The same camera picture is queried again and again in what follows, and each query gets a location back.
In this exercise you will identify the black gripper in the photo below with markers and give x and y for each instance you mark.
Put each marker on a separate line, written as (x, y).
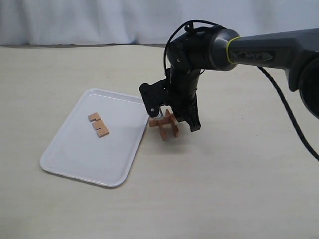
(182, 94)

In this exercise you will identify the notched wooden piece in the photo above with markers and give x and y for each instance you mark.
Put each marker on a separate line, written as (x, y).
(98, 125)
(161, 130)
(174, 127)
(165, 120)

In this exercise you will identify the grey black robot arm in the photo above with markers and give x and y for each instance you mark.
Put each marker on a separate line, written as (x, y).
(222, 49)

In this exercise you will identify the white plastic tray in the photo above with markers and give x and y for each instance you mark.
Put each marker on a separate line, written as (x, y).
(76, 151)

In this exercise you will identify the white curtain backdrop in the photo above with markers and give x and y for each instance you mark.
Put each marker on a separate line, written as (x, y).
(101, 22)

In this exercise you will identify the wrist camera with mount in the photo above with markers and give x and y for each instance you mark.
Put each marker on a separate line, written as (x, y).
(155, 96)

